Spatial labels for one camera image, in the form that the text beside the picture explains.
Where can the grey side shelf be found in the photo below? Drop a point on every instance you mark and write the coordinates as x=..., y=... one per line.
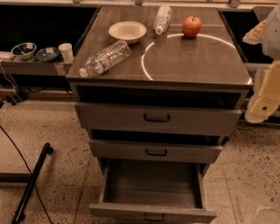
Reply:
x=34, y=68

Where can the large clear water bottle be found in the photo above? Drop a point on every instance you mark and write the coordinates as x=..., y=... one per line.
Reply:
x=105, y=59

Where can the white paper cup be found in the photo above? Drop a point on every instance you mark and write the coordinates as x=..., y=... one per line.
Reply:
x=66, y=51

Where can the red apple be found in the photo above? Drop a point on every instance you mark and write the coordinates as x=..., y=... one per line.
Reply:
x=191, y=26

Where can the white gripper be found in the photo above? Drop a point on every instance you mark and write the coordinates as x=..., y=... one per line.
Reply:
x=277, y=34

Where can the dark blue bowl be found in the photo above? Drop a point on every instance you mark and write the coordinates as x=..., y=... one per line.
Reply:
x=47, y=54

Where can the grey drawer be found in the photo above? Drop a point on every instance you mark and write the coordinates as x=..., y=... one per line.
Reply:
x=153, y=191
x=157, y=119
x=144, y=151

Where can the grey drawer cabinet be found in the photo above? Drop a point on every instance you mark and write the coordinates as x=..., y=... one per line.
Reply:
x=168, y=70

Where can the white bowl with items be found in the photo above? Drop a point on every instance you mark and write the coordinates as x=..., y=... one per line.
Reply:
x=24, y=51

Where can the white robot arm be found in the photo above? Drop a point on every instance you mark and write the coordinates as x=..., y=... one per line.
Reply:
x=267, y=33

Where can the small clear water bottle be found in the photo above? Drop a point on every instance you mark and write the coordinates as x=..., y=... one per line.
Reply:
x=162, y=20

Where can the white power strip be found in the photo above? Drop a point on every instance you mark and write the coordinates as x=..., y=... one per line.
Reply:
x=4, y=55

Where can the black stand leg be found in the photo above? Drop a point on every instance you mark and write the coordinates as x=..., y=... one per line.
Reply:
x=30, y=181

